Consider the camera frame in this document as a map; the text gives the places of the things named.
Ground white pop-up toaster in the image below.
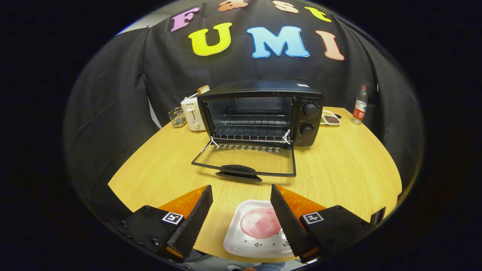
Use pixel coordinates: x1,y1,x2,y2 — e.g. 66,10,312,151
181,96,206,131

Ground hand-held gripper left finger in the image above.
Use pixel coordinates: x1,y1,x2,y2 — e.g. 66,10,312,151
111,184,214,263

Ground pink ham slice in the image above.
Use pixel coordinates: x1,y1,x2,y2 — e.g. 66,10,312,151
240,206,282,239

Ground white divided dish of beans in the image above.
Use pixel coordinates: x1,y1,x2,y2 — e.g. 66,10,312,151
321,110,342,126

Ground black toaster oven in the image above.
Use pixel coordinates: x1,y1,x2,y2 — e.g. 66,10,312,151
197,80,323,147

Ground white square plate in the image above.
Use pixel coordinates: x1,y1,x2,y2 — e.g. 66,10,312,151
223,199,295,259

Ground metal oven rack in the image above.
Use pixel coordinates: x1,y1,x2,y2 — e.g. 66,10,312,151
215,115,292,142

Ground clear water bottle red label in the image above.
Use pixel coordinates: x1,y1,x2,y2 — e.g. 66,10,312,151
351,85,368,125

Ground toaster oven glass door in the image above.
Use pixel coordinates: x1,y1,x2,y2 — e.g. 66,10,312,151
191,141,297,183

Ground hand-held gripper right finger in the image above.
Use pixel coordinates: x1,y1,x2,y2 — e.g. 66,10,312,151
270,184,373,264

